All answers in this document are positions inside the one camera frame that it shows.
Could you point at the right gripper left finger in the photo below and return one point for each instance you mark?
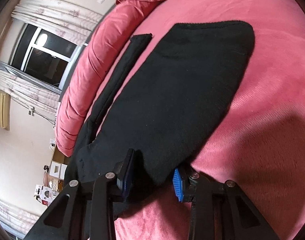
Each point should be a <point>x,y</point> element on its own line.
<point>93,201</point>

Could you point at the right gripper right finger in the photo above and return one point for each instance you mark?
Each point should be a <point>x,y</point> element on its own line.
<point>219,210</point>

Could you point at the black pants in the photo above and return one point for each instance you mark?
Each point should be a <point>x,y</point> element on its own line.
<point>169,107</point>

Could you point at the white bedside cabinet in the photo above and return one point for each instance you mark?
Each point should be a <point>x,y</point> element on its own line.
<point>57,170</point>

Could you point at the window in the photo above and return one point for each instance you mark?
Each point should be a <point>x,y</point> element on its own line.
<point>44,56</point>

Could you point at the white floral curtain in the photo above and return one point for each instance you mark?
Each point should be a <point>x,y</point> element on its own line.
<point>66,20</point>

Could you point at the pink folded duvet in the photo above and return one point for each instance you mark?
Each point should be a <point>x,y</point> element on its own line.
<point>93,65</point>

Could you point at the wall air conditioner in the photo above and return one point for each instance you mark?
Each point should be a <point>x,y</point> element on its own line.
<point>4,110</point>

